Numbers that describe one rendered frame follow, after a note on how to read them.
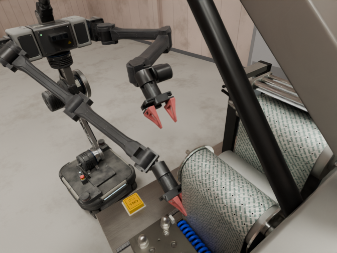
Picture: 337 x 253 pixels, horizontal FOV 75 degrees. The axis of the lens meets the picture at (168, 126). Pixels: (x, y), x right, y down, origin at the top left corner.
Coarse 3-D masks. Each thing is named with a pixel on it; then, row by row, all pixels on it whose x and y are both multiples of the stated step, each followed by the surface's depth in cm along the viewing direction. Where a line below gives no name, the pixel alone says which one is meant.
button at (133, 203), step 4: (132, 196) 99; (136, 196) 99; (124, 200) 98; (128, 200) 98; (132, 200) 98; (136, 200) 97; (140, 200) 97; (124, 204) 98; (128, 204) 96; (132, 204) 96; (136, 204) 96; (140, 204) 96; (128, 208) 95; (132, 208) 94; (136, 208) 95; (132, 212) 95
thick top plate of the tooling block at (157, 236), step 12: (156, 228) 76; (168, 228) 76; (132, 240) 73; (156, 240) 73; (168, 240) 72; (180, 240) 72; (144, 252) 70; (156, 252) 70; (168, 252) 70; (180, 252) 69; (192, 252) 69
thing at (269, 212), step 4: (272, 208) 50; (276, 208) 50; (268, 212) 49; (272, 212) 49; (264, 216) 48; (268, 216) 48; (260, 220) 48; (264, 220) 48; (256, 224) 48; (260, 224) 48; (252, 228) 49; (256, 228) 48; (248, 232) 49; (252, 232) 48; (248, 236) 49; (252, 236) 48; (248, 240) 50
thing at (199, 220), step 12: (192, 204) 67; (192, 216) 71; (204, 216) 63; (192, 228) 76; (204, 228) 67; (216, 228) 60; (204, 240) 71; (216, 240) 63; (228, 240) 57; (216, 252) 66; (228, 252) 59; (240, 252) 55
